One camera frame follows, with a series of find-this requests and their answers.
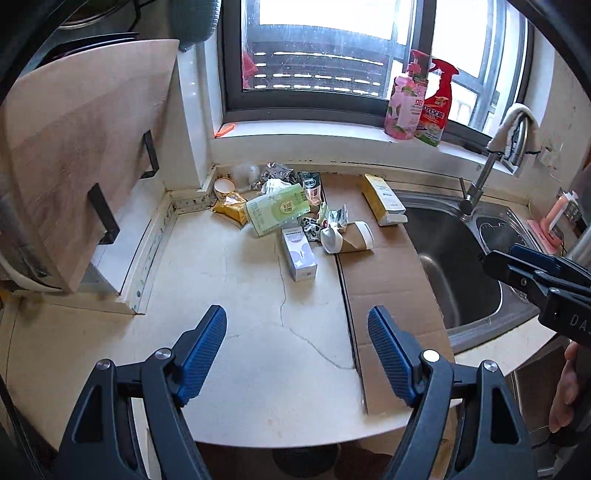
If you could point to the clear plastic bag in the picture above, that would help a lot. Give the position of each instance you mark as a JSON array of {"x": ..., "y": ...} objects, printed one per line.
[{"x": 244, "y": 174}]

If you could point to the person's right hand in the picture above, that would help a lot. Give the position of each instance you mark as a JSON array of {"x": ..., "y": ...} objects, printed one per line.
[{"x": 565, "y": 392}]

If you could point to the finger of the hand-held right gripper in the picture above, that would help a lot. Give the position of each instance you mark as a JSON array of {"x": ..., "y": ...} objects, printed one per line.
[
  {"x": 535, "y": 256},
  {"x": 508, "y": 270}
]

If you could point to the grey-blue plastic colander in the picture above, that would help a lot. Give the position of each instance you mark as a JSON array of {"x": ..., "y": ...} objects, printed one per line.
[{"x": 198, "y": 23}]

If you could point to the pink sponge holder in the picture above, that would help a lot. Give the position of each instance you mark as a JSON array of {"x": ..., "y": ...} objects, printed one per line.
[{"x": 542, "y": 235}]

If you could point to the printed sealing tape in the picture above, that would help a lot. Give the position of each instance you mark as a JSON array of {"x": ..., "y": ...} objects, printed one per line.
[{"x": 194, "y": 201}]

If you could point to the pink spray bottle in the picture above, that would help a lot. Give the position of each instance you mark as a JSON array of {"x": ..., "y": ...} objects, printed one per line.
[{"x": 404, "y": 106}]

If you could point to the white and pink bottle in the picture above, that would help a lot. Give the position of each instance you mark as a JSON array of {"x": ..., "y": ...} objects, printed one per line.
[{"x": 561, "y": 210}]

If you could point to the white cloth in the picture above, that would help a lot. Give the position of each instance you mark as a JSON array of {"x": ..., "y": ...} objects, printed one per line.
[{"x": 503, "y": 127}]

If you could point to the crumpled white tissue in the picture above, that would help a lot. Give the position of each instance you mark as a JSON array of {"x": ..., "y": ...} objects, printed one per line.
[{"x": 274, "y": 185}]

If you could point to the white carton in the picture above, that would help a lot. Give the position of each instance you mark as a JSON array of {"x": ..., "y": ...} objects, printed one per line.
[{"x": 299, "y": 254}]

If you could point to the silver foil wrapper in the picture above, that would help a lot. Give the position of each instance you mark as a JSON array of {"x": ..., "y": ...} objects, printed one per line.
[{"x": 279, "y": 173}]

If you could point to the black and white wrapper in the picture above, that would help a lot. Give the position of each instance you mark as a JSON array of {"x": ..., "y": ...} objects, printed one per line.
[{"x": 310, "y": 228}]

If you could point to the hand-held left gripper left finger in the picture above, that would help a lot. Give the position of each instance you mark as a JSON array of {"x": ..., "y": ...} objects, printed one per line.
[{"x": 203, "y": 355}]

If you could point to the yellow snack wrapper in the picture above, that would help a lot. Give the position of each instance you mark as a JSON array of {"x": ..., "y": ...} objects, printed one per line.
[{"x": 231, "y": 210}]

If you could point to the brown cardboard sheet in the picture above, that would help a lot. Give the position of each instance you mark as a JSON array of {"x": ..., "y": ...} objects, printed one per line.
[{"x": 388, "y": 290}]

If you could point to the wooden cutting board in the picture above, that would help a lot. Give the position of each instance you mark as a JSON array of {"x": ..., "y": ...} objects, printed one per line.
[{"x": 83, "y": 152}]

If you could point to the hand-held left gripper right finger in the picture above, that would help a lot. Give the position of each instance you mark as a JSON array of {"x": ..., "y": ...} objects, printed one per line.
[{"x": 392, "y": 355}]

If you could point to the orange plastic stick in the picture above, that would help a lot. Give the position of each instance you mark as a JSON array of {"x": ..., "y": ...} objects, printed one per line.
[{"x": 225, "y": 130}]

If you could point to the green and black sachet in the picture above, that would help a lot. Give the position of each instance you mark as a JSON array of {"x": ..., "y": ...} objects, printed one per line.
[{"x": 310, "y": 187}]

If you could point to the brown paper cup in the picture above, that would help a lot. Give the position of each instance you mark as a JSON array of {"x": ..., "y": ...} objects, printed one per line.
[{"x": 355, "y": 237}]

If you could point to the dark window frame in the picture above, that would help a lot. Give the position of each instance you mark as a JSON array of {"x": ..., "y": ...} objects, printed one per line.
[{"x": 295, "y": 104}]

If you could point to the steel kitchen faucet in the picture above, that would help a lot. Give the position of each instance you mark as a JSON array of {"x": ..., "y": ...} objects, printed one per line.
[{"x": 480, "y": 177}]

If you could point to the small silver wrapper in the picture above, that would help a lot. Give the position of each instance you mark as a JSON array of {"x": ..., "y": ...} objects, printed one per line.
[{"x": 339, "y": 217}]

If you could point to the yellow and white box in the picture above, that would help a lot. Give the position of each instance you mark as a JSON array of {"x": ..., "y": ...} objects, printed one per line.
[{"x": 383, "y": 198}]

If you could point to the red spray bottle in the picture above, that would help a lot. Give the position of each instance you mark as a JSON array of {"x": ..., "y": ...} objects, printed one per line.
[{"x": 436, "y": 115}]

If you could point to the stainless steel sink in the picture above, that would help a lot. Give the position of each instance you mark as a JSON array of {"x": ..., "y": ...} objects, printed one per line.
[{"x": 443, "y": 258}]

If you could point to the green tissue packet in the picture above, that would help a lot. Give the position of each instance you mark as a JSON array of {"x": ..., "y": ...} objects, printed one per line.
[{"x": 277, "y": 210}]

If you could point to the black metal board rack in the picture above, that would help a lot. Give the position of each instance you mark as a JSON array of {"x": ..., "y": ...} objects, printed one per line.
[{"x": 104, "y": 212}]

